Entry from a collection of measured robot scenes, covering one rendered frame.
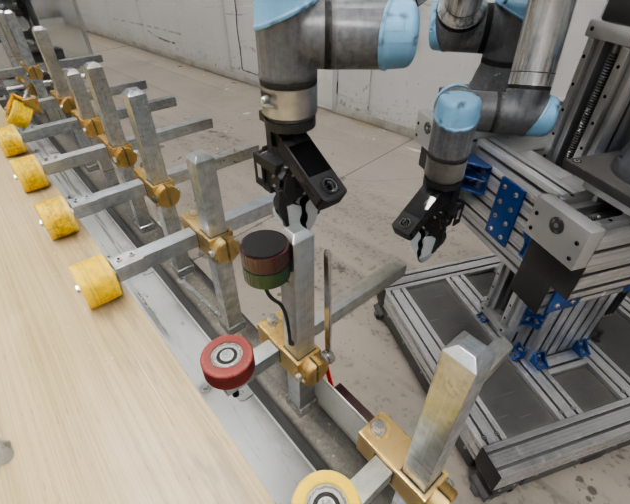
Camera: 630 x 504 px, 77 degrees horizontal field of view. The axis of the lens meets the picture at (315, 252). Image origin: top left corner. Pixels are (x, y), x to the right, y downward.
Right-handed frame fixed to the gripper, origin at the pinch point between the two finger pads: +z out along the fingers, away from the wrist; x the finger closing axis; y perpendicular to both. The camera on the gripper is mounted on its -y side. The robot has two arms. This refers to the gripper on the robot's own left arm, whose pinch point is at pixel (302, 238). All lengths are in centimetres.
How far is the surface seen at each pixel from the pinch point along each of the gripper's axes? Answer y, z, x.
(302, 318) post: -10.6, 4.5, 8.4
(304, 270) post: -10.6, -4.6, 7.8
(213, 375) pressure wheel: -6.9, 10.1, 22.1
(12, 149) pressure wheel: 91, 8, 31
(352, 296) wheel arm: -5.2, 14.7, -7.7
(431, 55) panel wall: 152, 35, -241
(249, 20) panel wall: 362, 35, -214
